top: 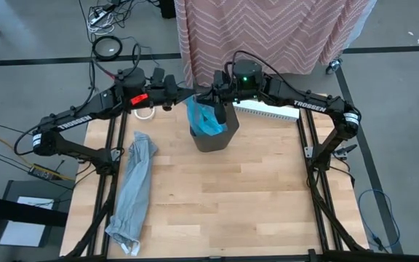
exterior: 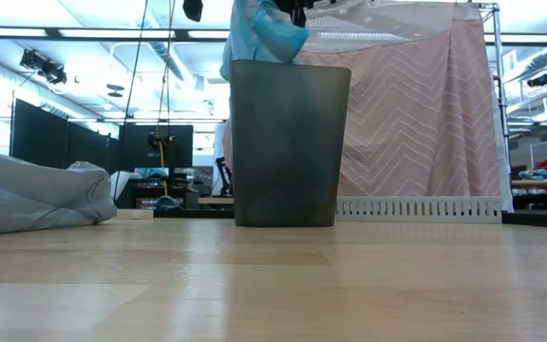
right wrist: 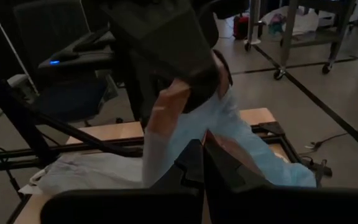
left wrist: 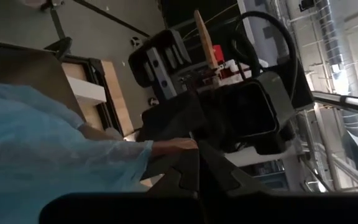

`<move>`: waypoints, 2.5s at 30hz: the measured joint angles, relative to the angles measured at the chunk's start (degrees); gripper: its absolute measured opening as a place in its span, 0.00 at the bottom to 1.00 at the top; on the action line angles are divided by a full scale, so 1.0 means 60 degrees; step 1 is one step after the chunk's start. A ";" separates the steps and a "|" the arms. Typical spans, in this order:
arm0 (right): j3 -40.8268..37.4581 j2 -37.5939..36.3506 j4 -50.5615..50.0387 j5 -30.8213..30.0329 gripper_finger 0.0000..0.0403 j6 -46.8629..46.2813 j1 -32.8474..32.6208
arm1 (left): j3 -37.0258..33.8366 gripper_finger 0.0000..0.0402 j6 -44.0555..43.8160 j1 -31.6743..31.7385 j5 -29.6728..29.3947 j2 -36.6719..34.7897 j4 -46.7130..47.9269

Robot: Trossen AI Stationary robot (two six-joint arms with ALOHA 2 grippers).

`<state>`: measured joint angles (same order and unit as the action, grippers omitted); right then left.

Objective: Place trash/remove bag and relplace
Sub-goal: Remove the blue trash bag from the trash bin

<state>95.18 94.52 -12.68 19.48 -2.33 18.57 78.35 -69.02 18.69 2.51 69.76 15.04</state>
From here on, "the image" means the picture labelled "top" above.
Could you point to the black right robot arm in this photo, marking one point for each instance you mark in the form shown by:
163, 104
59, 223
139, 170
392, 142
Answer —
309, 105

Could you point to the white paper sheet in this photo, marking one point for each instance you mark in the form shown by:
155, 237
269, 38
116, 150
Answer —
24, 234

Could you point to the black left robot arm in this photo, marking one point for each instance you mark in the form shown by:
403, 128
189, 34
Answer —
75, 122

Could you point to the white tape roll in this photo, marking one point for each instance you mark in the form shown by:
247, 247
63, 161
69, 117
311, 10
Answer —
144, 118

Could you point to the pink chevron cloth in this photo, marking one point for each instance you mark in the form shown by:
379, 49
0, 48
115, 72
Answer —
286, 29

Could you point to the dark brown trash bin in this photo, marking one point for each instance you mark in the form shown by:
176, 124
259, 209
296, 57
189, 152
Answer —
213, 143

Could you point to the black power box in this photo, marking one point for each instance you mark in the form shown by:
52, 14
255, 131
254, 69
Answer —
42, 172

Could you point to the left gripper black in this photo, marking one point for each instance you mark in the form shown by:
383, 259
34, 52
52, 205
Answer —
160, 97

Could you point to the white power strip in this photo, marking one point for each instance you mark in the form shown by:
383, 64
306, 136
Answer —
98, 17

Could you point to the black metal bar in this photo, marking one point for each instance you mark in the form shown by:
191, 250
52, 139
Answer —
20, 213

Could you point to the black aluminium frame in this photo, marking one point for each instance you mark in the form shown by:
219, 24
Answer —
318, 198

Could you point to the black floor box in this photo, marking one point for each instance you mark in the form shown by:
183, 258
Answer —
167, 9

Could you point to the blue plastic trash bag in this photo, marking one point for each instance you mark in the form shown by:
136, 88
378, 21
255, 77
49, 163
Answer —
204, 122

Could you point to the grey stand base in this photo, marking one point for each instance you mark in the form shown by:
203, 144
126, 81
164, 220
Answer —
16, 187

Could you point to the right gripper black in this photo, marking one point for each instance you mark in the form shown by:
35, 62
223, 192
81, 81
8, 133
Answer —
226, 91

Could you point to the grey plastic trash bag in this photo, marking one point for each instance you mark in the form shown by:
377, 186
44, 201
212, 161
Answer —
133, 200

